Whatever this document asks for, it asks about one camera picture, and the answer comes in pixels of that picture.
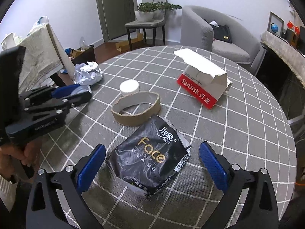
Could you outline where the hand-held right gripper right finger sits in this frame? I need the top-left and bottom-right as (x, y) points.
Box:
(199, 141), (280, 229)

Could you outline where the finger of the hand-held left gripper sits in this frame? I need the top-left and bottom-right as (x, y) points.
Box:
(19, 84), (83, 103)
(24, 86), (93, 120)

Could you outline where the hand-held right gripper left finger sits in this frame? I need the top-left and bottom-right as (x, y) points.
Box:
(26, 144), (107, 229)

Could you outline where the white paper ball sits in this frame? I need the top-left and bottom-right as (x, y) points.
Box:
(75, 61), (103, 86)

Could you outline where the white round lid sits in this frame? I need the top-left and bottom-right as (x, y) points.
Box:
(119, 81), (140, 96)

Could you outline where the black tissue packet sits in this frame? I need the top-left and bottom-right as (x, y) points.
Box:
(106, 114), (192, 199)

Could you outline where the cardboard tape ring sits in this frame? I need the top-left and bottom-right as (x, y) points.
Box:
(111, 92), (161, 126)

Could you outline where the red and white cardboard box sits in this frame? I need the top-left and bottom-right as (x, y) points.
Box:
(174, 48), (233, 110)

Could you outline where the person's left hand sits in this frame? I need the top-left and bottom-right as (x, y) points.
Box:
(0, 139), (41, 185)

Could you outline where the grey checked tablecloth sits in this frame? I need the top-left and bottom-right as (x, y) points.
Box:
(39, 45), (297, 229)

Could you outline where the beige patterned tablecloth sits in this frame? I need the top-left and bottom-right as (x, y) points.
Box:
(18, 23), (75, 93)

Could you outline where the white plastic bag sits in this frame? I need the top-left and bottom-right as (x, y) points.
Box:
(30, 16), (49, 35)

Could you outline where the flat cardboard box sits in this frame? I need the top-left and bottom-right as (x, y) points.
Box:
(116, 33), (144, 53)

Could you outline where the grey door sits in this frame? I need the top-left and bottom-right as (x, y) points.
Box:
(94, 0), (136, 41)

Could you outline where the potted green plant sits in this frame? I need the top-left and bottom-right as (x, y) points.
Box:
(135, 2), (183, 22)

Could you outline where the grey armchair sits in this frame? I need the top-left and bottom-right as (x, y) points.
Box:
(180, 5), (261, 65)

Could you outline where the black handbag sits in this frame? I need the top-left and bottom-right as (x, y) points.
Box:
(210, 24), (233, 44)

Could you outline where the fringed beige table runner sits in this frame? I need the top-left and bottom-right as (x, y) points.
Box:
(261, 31), (305, 87)

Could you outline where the dark brown box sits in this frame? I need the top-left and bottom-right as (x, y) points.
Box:
(287, 29), (299, 46)

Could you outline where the picture frame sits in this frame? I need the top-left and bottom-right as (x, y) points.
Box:
(269, 11), (284, 35)

